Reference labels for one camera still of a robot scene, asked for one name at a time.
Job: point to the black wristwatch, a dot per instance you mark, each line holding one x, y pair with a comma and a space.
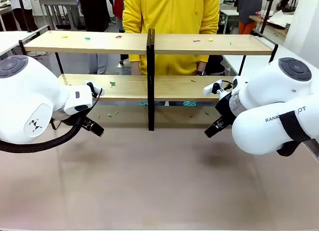
201, 73

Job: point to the bystander in dark coat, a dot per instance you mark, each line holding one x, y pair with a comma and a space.
94, 9

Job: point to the large white side table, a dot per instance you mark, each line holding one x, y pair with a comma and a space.
249, 61

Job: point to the wooden background table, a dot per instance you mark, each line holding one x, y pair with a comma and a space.
276, 27

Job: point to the bystander with orange trousers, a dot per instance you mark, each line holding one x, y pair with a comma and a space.
246, 6

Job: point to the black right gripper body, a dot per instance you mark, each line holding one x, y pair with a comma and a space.
225, 107

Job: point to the wooden shelf unit black frame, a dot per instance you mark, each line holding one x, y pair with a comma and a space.
74, 45
211, 47

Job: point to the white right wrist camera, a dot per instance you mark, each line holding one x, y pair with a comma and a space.
208, 88

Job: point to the bystander in white shirt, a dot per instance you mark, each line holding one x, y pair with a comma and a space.
25, 16

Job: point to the grey background table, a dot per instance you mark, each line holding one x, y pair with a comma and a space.
57, 1

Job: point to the person left forearm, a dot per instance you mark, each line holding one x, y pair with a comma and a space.
202, 66

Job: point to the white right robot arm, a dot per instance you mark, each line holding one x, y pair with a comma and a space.
274, 91

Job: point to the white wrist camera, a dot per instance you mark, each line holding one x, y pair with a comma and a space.
208, 88
99, 90

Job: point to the person right forearm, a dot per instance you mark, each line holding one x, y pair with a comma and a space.
134, 67

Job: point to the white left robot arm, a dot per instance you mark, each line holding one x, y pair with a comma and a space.
25, 96

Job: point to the person in yellow hoodie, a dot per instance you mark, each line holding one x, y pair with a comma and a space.
172, 16

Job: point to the black stand pole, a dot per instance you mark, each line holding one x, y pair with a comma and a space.
268, 11

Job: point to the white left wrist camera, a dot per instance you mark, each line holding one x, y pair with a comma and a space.
99, 90

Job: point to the bystander in red jacket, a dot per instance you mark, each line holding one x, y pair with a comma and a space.
118, 4

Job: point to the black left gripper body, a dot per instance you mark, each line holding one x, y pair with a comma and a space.
68, 118

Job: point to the white paper sheet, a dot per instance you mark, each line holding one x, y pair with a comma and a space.
281, 16

